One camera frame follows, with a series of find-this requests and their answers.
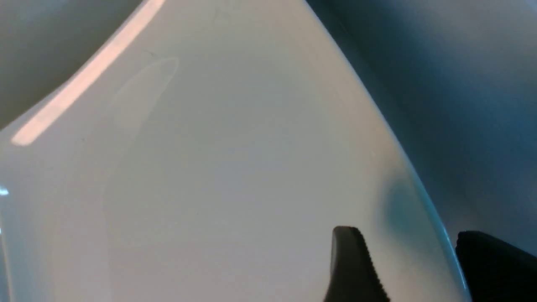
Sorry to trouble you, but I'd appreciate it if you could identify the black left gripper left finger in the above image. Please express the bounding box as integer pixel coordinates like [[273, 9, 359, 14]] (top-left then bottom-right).
[[324, 226, 391, 302]]

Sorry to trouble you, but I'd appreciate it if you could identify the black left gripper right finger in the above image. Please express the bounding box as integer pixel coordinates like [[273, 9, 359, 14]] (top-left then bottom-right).
[[455, 231, 537, 302]]

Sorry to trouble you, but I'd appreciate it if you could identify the white square rice plate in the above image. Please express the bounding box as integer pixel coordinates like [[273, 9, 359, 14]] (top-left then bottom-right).
[[1, 0, 471, 302]]

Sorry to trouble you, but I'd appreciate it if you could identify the black serving tray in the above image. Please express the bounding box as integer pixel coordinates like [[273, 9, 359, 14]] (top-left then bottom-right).
[[308, 0, 537, 254]]

